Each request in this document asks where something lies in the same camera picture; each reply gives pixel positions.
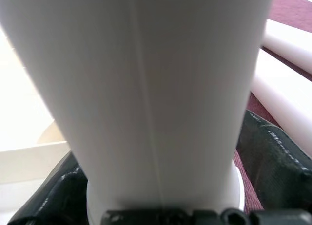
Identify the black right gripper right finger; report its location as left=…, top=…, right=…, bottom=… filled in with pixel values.
left=235, top=110, right=312, bottom=212

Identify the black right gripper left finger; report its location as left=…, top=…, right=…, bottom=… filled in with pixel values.
left=8, top=150, right=90, bottom=225

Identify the white plastic children table top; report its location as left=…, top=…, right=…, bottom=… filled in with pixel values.
left=0, top=22, right=246, bottom=223

